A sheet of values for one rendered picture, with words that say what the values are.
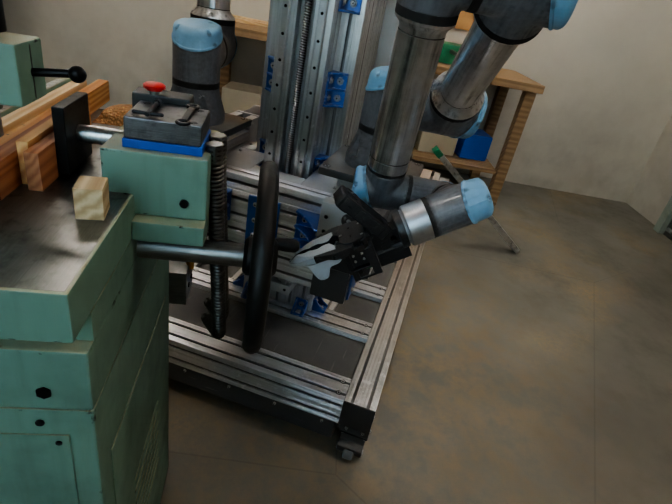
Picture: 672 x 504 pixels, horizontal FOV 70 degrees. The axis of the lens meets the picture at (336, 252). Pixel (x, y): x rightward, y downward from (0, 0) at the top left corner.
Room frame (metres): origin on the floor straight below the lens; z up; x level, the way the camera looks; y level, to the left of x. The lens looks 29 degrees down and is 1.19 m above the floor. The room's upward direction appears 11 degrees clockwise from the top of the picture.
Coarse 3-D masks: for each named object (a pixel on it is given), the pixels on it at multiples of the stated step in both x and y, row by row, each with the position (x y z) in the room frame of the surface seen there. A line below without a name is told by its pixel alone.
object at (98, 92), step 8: (96, 80) 0.94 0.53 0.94; (104, 80) 0.95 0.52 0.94; (88, 88) 0.88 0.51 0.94; (96, 88) 0.89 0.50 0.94; (104, 88) 0.93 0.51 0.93; (88, 96) 0.84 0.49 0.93; (96, 96) 0.88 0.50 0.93; (104, 96) 0.93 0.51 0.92; (96, 104) 0.88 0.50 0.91; (48, 112) 0.70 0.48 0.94; (32, 120) 0.66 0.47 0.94; (16, 128) 0.61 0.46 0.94; (0, 144) 0.55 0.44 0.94
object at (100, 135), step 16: (80, 96) 0.64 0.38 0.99; (64, 112) 0.58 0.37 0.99; (80, 112) 0.63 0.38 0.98; (64, 128) 0.57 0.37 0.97; (80, 128) 0.61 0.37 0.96; (96, 128) 0.62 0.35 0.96; (112, 128) 0.63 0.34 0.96; (64, 144) 0.57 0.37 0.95; (80, 144) 0.62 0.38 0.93; (64, 160) 0.57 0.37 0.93; (80, 160) 0.61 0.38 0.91
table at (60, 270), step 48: (96, 144) 0.71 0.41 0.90; (48, 192) 0.52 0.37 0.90; (0, 240) 0.40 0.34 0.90; (48, 240) 0.42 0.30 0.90; (96, 240) 0.44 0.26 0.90; (144, 240) 0.55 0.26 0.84; (192, 240) 0.56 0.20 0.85; (0, 288) 0.33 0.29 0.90; (48, 288) 0.34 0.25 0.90; (96, 288) 0.41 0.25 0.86; (0, 336) 0.33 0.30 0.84; (48, 336) 0.34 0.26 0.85
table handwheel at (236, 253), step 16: (272, 176) 0.60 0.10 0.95; (272, 192) 0.57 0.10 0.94; (256, 208) 0.55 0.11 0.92; (272, 208) 0.55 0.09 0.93; (256, 224) 0.53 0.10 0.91; (272, 224) 0.53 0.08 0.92; (208, 240) 0.61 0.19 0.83; (256, 240) 0.51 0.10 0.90; (272, 240) 0.52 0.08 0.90; (144, 256) 0.57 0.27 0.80; (160, 256) 0.58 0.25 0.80; (176, 256) 0.58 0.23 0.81; (192, 256) 0.58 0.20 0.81; (208, 256) 0.59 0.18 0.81; (224, 256) 0.59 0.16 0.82; (240, 256) 0.60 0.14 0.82; (256, 256) 0.50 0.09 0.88; (272, 256) 0.51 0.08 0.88; (256, 272) 0.49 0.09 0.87; (272, 272) 0.60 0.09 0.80; (256, 288) 0.48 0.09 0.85; (256, 304) 0.48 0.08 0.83; (256, 320) 0.48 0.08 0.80; (256, 336) 0.49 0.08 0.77; (256, 352) 0.52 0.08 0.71
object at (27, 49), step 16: (0, 48) 0.53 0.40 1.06; (16, 48) 0.53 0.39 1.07; (32, 48) 0.57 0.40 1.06; (0, 64) 0.53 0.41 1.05; (16, 64) 0.53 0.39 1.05; (32, 64) 0.57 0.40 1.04; (0, 80) 0.53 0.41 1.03; (16, 80) 0.53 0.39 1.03; (32, 80) 0.56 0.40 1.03; (0, 96) 0.53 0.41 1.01; (16, 96) 0.53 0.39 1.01; (32, 96) 0.56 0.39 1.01
